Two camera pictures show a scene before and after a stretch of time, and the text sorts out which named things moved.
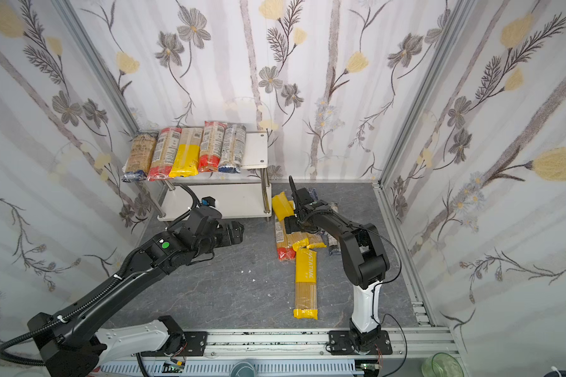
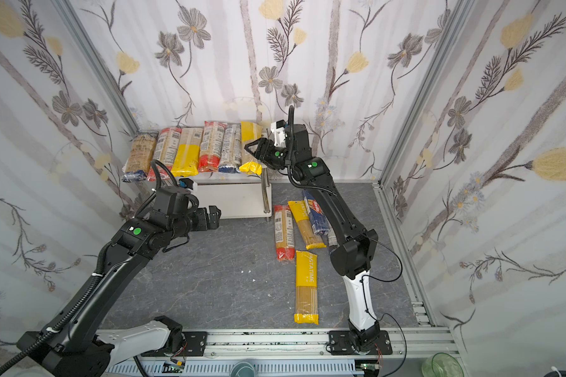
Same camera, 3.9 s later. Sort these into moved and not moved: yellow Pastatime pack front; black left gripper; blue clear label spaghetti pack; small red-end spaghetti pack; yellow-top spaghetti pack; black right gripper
Moved: black right gripper; black left gripper; yellow-top spaghetti pack
Not moved: blue clear label spaghetti pack; yellow Pastatime pack front; small red-end spaghetti pack
